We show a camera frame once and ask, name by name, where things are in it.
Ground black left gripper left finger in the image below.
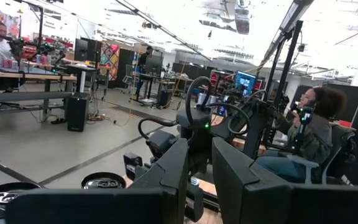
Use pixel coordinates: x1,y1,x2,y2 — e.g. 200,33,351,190
4,138,189,224

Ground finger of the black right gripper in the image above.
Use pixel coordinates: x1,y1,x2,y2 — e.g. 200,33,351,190
184,182,205,223
122,151,145,182

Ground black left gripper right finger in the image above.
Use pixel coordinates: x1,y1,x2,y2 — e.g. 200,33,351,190
211,136,358,224

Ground black desk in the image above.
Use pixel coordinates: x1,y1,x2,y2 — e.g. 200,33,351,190
129,73,180,106

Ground black computer tower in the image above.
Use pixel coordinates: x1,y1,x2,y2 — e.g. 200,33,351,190
67,93,90,133

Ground grey office chair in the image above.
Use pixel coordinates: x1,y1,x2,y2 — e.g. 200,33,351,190
286,124,358,185

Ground red parts bin rack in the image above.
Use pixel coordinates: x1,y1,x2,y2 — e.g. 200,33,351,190
209,68,234,91

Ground colourful patterned panel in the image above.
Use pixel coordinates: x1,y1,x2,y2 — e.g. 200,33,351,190
99,42,121,82

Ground monitor with blue screen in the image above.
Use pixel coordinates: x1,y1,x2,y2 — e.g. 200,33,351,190
233,70,259,96

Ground black monitor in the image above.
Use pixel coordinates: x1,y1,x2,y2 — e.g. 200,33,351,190
74,37,103,63

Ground wooden workbench grey legs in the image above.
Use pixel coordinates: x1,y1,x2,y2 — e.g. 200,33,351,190
0,67,78,135

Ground black aluminium rig frame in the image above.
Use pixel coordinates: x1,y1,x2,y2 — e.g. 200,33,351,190
261,20,305,150

